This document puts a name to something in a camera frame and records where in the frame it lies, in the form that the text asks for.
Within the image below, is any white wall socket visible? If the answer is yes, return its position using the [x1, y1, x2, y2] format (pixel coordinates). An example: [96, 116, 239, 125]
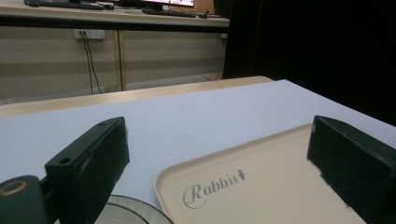
[73, 29, 106, 40]

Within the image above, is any black power cable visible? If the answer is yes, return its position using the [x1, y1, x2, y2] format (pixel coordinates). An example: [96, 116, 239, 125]
[83, 31, 103, 94]
[79, 31, 94, 95]

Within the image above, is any round glass plate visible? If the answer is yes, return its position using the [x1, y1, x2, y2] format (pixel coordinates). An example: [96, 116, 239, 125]
[92, 194, 175, 224]

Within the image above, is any beige plastic tray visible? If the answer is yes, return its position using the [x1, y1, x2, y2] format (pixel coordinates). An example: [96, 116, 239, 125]
[154, 122, 368, 224]

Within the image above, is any long wooden desk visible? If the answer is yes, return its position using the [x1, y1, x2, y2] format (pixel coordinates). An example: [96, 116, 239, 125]
[0, 0, 231, 101]

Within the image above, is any black keyboard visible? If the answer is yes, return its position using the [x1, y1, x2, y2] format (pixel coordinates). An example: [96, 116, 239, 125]
[142, 7, 198, 19]
[23, 0, 106, 11]

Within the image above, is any computer monitor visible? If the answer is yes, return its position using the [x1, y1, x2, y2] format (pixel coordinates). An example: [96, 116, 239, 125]
[120, 0, 196, 12]

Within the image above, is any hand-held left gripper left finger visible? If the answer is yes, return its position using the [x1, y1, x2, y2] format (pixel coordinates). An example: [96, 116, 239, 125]
[44, 116, 131, 224]

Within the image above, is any black curtain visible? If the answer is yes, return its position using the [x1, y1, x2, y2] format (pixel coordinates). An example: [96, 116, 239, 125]
[222, 0, 396, 127]

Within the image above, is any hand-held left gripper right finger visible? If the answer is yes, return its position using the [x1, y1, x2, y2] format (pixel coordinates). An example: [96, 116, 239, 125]
[306, 115, 396, 224]

